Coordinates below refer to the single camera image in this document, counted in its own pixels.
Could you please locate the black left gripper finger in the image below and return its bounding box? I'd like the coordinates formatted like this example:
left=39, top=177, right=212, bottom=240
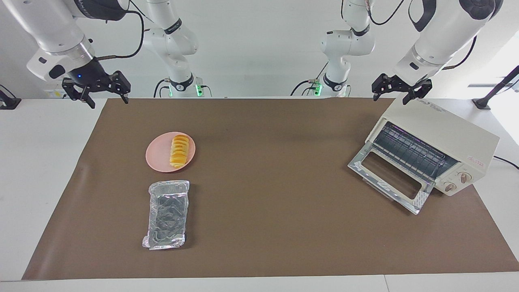
left=402, top=79, right=433, bottom=105
left=371, top=73, right=391, bottom=101

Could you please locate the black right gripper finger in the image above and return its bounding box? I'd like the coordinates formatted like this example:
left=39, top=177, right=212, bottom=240
left=62, top=78, right=97, bottom=110
left=110, top=70, right=131, bottom=105

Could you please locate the yellow ridged bread loaf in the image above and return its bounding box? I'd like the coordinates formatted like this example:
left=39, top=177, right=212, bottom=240
left=169, top=135, right=190, bottom=168

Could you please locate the aluminium foil tray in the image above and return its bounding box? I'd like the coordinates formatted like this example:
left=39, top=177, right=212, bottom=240
left=142, top=180, right=190, bottom=250

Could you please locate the cream toaster oven body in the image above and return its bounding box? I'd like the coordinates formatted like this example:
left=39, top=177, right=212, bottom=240
left=365, top=97, right=500, bottom=197

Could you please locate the metal oven rack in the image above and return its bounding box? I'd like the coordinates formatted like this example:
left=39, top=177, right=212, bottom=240
left=373, top=122, right=459, bottom=181

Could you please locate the glass oven door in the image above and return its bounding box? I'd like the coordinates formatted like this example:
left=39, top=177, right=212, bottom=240
left=348, top=143, right=435, bottom=215

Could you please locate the black table clamp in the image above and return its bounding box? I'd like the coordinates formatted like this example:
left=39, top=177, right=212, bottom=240
left=0, top=84, right=21, bottom=110

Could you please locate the pink round plate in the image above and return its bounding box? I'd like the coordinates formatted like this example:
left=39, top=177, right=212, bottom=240
left=146, top=132, right=196, bottom=173

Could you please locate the brown table mat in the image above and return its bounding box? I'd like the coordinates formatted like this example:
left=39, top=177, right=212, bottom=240
left=22, top=97, right=519, bottom=280

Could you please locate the black right base cable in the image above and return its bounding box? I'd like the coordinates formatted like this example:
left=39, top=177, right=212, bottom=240
left=153, top=78, right=171, bottom=98

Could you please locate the black base cable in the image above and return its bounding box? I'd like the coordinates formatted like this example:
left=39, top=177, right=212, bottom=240
left=290, top=61, right=330, bottom=97
left=153, top=78, right=171, bottom=98

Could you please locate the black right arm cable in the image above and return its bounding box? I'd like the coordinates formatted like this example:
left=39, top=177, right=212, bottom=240
left=97, top=0, right=145, bottom=61

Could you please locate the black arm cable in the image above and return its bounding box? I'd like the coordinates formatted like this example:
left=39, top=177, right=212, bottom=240
left=97, top=0, right=145, bottom=61
left=367, top=0, right=407, bottom=26

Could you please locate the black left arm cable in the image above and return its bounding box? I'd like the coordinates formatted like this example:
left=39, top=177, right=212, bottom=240
left=367, top=0, right=407, bottom=26

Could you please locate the black camera stand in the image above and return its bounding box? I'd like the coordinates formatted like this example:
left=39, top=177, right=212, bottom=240
left=472, top=65, right=519, bottom=110

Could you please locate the black left base cable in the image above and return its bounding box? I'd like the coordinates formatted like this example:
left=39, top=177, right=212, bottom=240
left=290, top=61, right=330, bottom=97

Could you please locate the black oven power cable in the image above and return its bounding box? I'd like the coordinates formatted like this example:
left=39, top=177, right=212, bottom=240
left=493, top=156, right=519, bottom=170

